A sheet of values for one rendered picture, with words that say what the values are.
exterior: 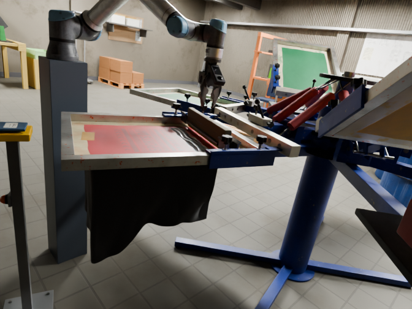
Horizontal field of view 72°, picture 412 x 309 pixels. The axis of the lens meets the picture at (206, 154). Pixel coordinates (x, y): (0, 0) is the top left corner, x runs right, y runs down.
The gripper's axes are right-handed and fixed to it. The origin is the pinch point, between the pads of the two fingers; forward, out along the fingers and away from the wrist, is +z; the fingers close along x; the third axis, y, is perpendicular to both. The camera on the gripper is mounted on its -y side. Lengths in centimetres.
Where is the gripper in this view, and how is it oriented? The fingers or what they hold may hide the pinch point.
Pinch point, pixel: (208, 105)
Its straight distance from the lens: 130.8
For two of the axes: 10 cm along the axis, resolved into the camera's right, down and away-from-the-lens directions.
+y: -4.3, -3.6, 8.3
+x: -8.9, 0.2, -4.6
